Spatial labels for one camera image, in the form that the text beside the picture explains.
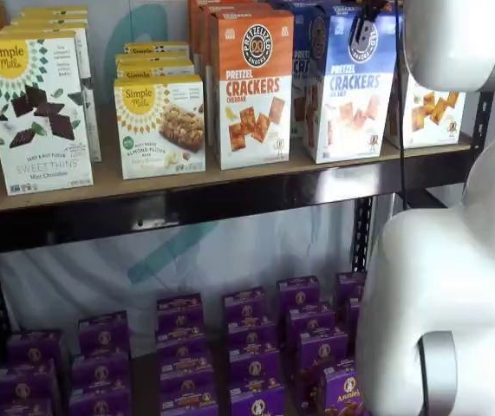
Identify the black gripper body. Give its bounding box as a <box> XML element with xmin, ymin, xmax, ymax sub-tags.
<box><xmin>359</xmin><ymin>0</ymin><xmax>400</xmax><ymax>23</ymax></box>

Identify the Simple Mills almond bars box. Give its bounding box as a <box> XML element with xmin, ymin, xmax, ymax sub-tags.
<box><xmin>115</xmin><ymin>60</ymin><xmax>197</xmax><ymax>82</ymax></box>
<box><xmin>114</xmin><ymin>52</ymin><xmax>195</xmax><ymax>67</ymax></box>
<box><xmin>123</xmin><ymin>41</ymin><xmax>192</xmax><ymax>57</ymax></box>
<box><xmin>113</xmin><ymin>74</ymin><xmax>208</xmax><ymax>181</ymax></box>

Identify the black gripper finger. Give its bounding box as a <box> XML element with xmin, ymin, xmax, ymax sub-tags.
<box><xmin>348</xmin><ymin>16</ymin><xmax>376</xmax><ymax>53</ymax></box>

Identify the Simple Mills Sweet Thins box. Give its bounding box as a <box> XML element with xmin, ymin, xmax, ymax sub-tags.
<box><xmin>10</xmin><ymin>14</ymin><xmax>90</xmax><ymax>32</ymax></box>
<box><xmin>0</xmin><ymin>23</ymin><xmax>103</xmax><ymax>165</ymax></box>
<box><xmin>0</xmin><ymin>29</ymin><xmax>95</xmax><ymax>197</ymax></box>
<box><xmin>20</xmin><ymin>4</ymin><xmax>89</xmax><ymax>22</ymax></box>

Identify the white orange crackers box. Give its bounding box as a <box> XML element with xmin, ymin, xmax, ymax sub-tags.
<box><xmin>382</xmin><ymin>72</ymin><xmax>468</xmax><ymax>152</ymax></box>

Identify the purple Annie's pasta box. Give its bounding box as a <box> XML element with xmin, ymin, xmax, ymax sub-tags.
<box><xmin>76</xmin><ymin>309</ymin><xmax>132</xmax><ymax>357</ymax></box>
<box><xmin>297</xmin><ymin>366</ymin><xmax>366</xmax><ymax>416</ymax></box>
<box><xmin>68</xmin><ymin>387</ymin><xmax>134</xmax><ymax>416</ymax></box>
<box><xmin>0</xmin><ymin>358</ymin><xmax>58</xmax><ymax>405</ymax></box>
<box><xmin>335</xmin><ymin>271</ymin><xmax>366</xmax><ymax>305</ymax></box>
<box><xmin>156</xmin><ymin>293</ymin><xmax>205</xmax><ymax>335</ymax></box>
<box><xmin>155</xmin><ymin>328</ymin><xmax>210</xmax><ymax>364</ymax></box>
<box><xmin>228</xmin><ymin>345</ymin><xmax>282</xmax><ymax>387</ymax></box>
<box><xmin>296</xmin><ymin>328</ymin><xmax>351</xmax><ymax>379</ymax></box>
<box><xmin>275</xmin><ymin>276</ymin><xmax>322</xmax><ymax>314</ymax></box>
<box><xmin>344</xmin><ymin>296</ymin><xmax>363</xmax><ymax>335</ymax></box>
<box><xmin>70</xmin><ymin>352</ymin><xmax>132</xmax><ymax>393</ymax></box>
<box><xmin>158</xmin><ymin>354</ymin><xmax>214</xmax><ymax>390</ymax></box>
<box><xmin>229</xmin><ymin>382</ymin><xmax>286</xmax><ymax>416</ymax></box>
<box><xmin>226</xmin><ymin>317</ymin><xmax>275</xmax><ymax>353</ymax></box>
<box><xmin>159</xmin><ymin>381</ymin><xmax>221</xmax><ymax>416</ymax></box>
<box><xmin>5</xmin><ymin>330</ymin><xmax>65</xmax><ymax>370</ymax></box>
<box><xmin>285</xmin><ymin>302</ymin><xmax>335</xmax><ymax>348</ymax></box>
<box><xmin>222</xmin><ymin>287</ymin><xmax>270</xmax><ymax>325</ymax></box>

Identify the wooden shelf board with snack boxes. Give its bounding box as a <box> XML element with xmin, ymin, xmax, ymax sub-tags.
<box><xmin>0</xmin><ymin>140</ymin><xmax>473</xmax><ymax>217</ymax></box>

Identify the blue white pretzel crackers box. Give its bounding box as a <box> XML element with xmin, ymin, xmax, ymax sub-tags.
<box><xmin>290</xmin><ymin>3</ymin><xmax>331</xmax><ymax>140</ymax></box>
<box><xmin>313</xmin><ymin>4</ymin><xmax>399</xmax><ymax>166</ymax></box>

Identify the wooden metal shelf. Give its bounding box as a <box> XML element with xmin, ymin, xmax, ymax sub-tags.
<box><xmin>0</xmin><ymin>90</ymin><xmax>495</xmax><ymax>416</ymax></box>

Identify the orange cheddar pretzel crackers box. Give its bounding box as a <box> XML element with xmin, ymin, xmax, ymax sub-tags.
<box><xmin>198</xmin><ymin>2</ymin><xmax>275</xmax><ymax>149</ymax></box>
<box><xmin>187</xmin><ymin>0</ymin><xmax>242</xmax><ymax>131</ymax></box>
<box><xmin>209</xmin><ymin>9</ymin><xmax>296</xmax><ymax>172</ymax></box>

